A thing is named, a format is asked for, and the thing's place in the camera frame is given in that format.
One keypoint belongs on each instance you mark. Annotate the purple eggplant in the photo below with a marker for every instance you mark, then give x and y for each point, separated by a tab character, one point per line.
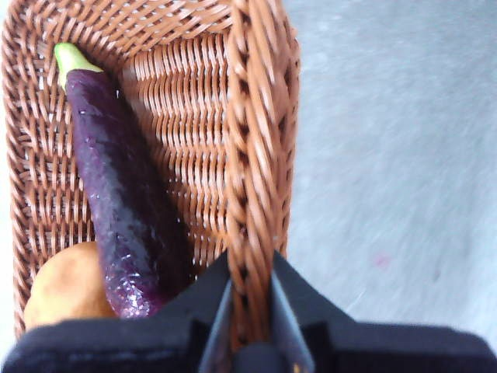
120	194

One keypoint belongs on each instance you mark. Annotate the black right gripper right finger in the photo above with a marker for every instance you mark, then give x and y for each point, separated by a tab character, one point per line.
369	349

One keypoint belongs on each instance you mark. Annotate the brown wicker basket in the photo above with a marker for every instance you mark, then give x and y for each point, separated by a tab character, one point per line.
186	116

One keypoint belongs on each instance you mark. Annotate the brown potato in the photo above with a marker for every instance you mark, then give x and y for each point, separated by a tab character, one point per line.
66	287

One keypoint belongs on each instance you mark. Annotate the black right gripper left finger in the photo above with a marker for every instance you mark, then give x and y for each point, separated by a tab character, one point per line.
147	346

